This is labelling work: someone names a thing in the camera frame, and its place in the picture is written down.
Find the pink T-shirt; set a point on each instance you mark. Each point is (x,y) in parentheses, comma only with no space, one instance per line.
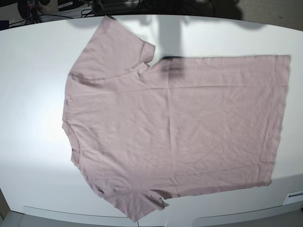
(142,133)

